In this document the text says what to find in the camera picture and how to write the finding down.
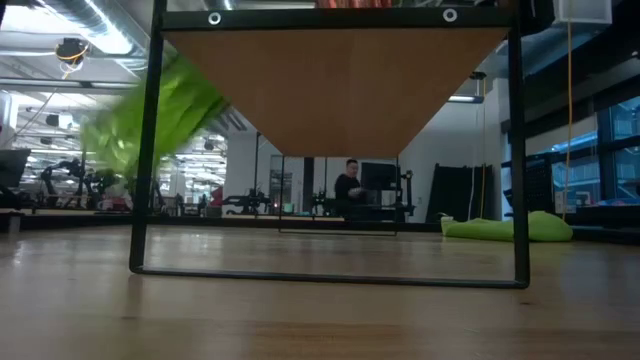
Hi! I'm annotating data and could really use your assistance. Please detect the green faceted plastic cup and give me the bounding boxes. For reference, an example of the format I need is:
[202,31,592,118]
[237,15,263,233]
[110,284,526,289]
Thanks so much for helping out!
[79,49,232,178]

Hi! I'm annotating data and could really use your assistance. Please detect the person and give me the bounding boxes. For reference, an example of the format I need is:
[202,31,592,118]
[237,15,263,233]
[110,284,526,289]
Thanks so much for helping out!
[333,158,367,205]

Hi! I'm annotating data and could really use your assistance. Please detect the black computer monitor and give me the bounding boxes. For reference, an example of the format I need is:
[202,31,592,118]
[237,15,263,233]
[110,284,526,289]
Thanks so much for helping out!
[360,161,399,192]

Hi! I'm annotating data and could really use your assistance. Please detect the black equipment stand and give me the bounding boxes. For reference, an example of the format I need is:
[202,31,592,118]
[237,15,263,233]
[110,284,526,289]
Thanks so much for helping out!
[399,169,416,217]

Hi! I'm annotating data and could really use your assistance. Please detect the black leaning panels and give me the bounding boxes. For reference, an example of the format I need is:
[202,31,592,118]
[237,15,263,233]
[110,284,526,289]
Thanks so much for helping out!
[426,163,495,224]

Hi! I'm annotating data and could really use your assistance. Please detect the green beanbag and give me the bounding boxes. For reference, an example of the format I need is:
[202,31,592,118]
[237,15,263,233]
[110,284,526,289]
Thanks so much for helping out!
[440,209,574,244]

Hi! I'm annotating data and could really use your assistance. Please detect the dark tilted monitor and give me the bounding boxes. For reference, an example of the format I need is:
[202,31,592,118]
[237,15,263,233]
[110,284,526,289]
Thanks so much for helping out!
[0,148,32,190]

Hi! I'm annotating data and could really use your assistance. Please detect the white ceiling box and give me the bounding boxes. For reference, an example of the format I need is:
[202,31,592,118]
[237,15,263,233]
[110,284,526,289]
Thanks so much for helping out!
[552,0,613,26]

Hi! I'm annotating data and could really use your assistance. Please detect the black frame wooden shelf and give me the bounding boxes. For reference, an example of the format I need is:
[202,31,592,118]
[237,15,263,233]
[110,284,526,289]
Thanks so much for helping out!
[128,0,531,290]

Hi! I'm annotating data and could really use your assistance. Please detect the long yellow hanging cable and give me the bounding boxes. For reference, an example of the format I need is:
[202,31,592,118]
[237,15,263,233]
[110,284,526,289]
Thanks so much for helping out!
[561,22,574,222]

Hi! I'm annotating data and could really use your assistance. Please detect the black ceiling cable reel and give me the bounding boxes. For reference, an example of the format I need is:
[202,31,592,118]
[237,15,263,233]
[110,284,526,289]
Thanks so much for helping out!
[54,37,91,66]

